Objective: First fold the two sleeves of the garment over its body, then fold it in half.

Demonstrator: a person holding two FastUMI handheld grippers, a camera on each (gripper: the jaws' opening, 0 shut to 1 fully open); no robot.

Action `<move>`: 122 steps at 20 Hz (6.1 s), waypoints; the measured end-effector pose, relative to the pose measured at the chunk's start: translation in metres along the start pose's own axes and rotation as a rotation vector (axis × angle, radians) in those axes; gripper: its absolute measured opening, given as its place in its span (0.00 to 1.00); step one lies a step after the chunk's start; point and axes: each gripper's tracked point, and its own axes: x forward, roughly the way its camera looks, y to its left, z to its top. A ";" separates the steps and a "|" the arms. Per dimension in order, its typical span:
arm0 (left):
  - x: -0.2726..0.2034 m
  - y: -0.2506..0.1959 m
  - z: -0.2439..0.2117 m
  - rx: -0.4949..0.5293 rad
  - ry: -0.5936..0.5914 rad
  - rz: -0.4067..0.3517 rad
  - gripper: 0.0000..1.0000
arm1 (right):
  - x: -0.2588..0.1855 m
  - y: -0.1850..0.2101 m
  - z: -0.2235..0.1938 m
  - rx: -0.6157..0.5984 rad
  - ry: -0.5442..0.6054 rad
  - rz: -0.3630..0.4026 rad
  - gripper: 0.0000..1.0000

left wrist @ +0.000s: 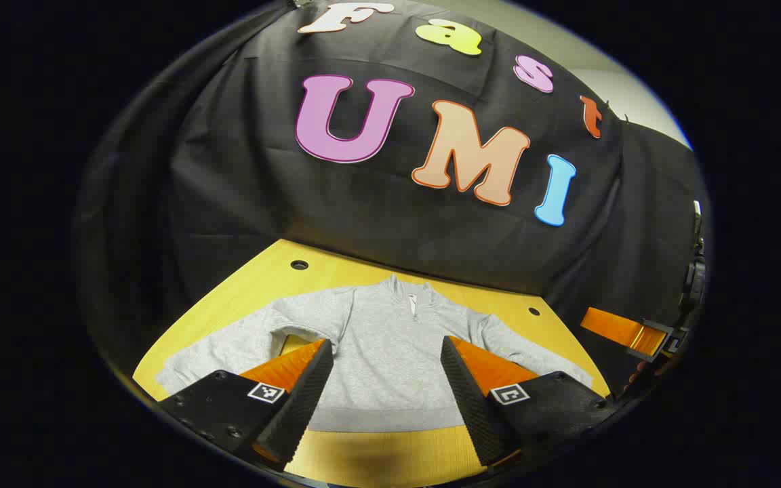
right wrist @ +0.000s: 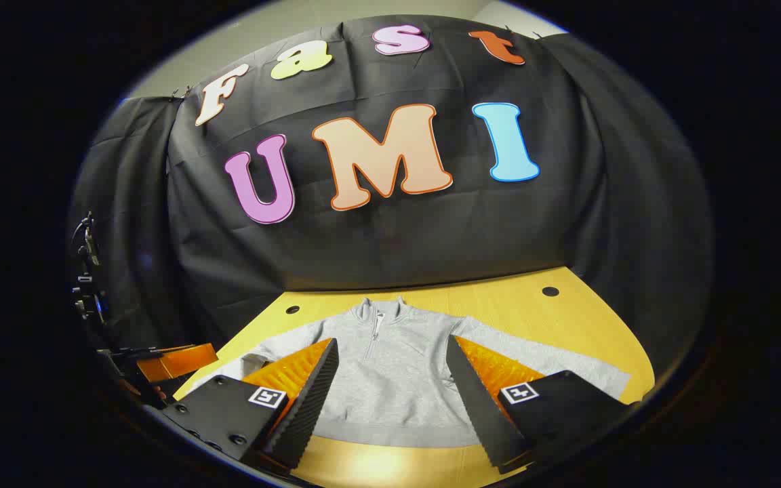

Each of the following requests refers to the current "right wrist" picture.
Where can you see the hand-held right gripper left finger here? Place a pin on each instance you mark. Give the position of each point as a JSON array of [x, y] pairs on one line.
[[309, 400]]

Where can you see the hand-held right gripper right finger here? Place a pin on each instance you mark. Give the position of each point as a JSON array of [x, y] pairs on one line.
[[482, 400]]

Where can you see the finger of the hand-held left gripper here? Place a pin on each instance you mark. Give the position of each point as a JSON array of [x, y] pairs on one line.
[[177, 361]]

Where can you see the grey zip-neck sweatshirt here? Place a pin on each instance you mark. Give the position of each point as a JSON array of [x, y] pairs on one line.
[[394, 379]]

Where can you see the black backdrop cloth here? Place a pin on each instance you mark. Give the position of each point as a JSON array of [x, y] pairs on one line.
[[390, 237]]

